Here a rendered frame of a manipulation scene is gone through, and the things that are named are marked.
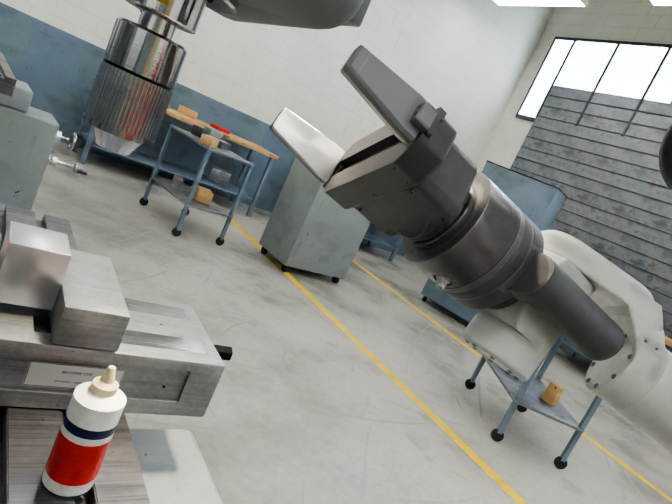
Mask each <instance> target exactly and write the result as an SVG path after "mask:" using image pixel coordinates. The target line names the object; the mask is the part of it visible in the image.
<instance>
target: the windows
mask: <svg viewBox="0 0 672 504"><path fill-rule="evenodd" d="M553 85H556V86H562V87H568V88H575V89H581V90H588V91H592V93H591V95H590V97H589V99H588V102H590V100H591V99H592V97H593V95H594V93H595V92H600V93H607V94H613V95H619V96H626V97H632V98H639V99H640V101H639V103H638V105H637V106H636V108H635V110H638V109H639V107H640V105H641V103H642V101H643V100H644V99H645V100H651V101H658V102H664V103H670V104H672V44H659V43H644V42H629V41H615V40H600V39H585V38H571V37H556V36H555V38H554V40H553V42H552V44H551V46H550V48H549V50H548V52H547V54H546V56H545V58H544V60H543V62H542V64H541V66H540V68H539V70H538V72H537V74H536V76H535V78H534V80H533V82H532V84H531V86H530V88H529V90H528V92H527V94H526V96H525V98H524V100H523V102H522V104H521V106H520V108H519V110H518V112H517V114H516V116H515V117H516V118H520V119H524V120H528V121H533V122H534V120H535V118H537V116H536V115H538V114H539V112H540V111H541V109H542V107H543V106H541V105H544V103H545V101H546V99H547V97H548V95H549V93H550V91H551V89H552V87H553ZM547 94H548V95H547ZM588 102H587V103H586V105H585V106H584V108H583V110H582V112H581V113H584V112H585V110H586V108H587V106H588V104H589V103H588Z"/></svg>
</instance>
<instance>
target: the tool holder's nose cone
mask: <svg viewBox="0 0 672 504"><path fill-rule="evenodd" d="M93 129H94V135H95V141H96V143H97V144H98V145H100V146H102V147H104V148H106V149H108V150H111V151H113V152H116V153H119V154H123V155H129V154H131V153H132V152H133V151H134V150H135V149H136V148H138V147H139V146H140V145H141V144H138V143H134V142H131V141H128V140H125V139H123V138H120V137H117V136H115V135H112V134H110V133H108V132H105V131H103V130H101V129H99V128H97V127H95V126H93Z"/></svg>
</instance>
